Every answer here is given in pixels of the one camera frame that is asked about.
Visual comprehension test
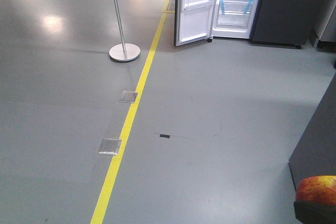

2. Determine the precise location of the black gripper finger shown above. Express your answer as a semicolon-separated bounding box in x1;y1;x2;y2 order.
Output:
293;201;335;224

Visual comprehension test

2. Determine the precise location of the upper metal floor plate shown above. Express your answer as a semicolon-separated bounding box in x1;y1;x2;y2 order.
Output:
119;91;138;103

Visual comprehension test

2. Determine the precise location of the fridge body white interior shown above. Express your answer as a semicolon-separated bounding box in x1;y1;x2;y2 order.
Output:
212;0;259;39

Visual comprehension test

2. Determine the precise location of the grey speckled kitchen counter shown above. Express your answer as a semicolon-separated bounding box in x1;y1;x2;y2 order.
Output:
289;77;335;188

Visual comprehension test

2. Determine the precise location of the metal floor plate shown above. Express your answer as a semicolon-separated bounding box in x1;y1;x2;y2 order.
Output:
98;138;122;156
119;91;138;103

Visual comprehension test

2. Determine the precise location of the lower metal floor plate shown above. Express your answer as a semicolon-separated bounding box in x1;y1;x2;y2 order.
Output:
98;138;122;156

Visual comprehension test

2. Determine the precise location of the red yellow apple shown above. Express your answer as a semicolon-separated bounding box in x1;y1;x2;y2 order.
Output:
296;175;335;206

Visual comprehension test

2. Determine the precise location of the silver pole floor stand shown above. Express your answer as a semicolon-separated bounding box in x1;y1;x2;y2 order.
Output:
109;0;141;62

